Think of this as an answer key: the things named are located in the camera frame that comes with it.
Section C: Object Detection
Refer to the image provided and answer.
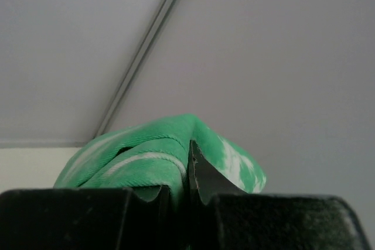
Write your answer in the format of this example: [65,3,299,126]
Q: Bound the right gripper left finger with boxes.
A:
[1,186,173,249]

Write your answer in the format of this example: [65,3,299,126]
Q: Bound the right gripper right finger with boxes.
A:
[188,141,370,249]

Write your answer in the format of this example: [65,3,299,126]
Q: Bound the green tie-dye trousers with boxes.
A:
[53,114,267,210]

